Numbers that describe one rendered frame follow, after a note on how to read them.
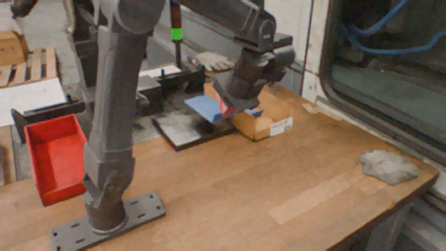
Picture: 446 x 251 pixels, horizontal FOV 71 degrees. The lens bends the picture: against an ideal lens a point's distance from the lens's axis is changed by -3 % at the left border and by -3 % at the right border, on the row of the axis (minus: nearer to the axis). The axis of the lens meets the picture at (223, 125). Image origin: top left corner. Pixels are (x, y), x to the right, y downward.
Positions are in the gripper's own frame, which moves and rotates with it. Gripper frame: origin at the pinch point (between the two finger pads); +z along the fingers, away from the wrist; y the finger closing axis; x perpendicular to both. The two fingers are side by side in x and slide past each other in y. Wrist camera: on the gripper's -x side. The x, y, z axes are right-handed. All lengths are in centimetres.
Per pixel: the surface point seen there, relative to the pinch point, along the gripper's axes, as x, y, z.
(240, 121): -5.8, -1.4, 4.6
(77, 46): 25.7, 28.4, -0.9
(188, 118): 3.2, 8.0, 11.5
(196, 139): 6.8, -0.9, 6.6
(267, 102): -17.5, 1.5, 4.7
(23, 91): 39, 53, 40
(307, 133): -20.0, -12.4, 2.0
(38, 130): 38.7, 20.0, 16.3
